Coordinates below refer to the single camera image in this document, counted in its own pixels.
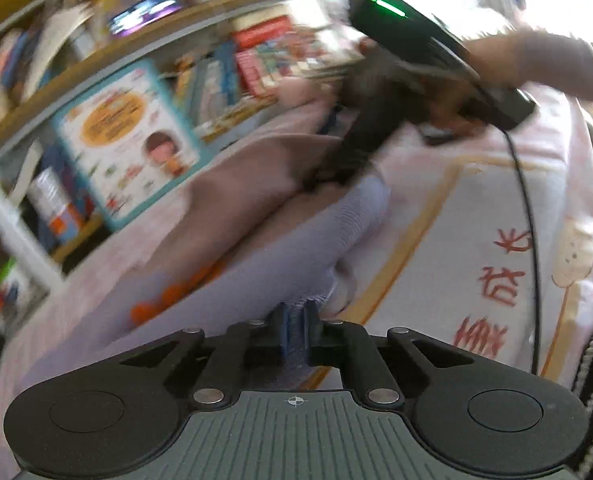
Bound lavender knit garment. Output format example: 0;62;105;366
26;175;392;411

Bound mauve pink garment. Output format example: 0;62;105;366
141;130;377;281

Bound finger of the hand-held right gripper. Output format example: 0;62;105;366
306;59;427;192

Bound orange and blue box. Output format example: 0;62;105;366
25;166;88;247

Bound white printed blanket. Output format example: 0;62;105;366
326;85;593;392

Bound pink checked bed sheet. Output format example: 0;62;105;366
0;90;344;466

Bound wooden bookshelf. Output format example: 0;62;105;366
0;0;372;266

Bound row of colourful books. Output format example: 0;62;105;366
170;42;282;138

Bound red book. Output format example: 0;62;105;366
230;15;299;100

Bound white shelf frame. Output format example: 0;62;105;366
0;149;68;293

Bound teal bordered picture poster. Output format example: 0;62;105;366
51;59;213;232

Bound person's right hand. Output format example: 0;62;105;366
420;84;484;136

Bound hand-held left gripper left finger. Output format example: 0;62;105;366
119;304;294;408

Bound person's right forearm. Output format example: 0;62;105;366
463;29;593;106

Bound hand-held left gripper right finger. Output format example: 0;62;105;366
303;301;474;408

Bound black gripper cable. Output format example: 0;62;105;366
503;127;545;377

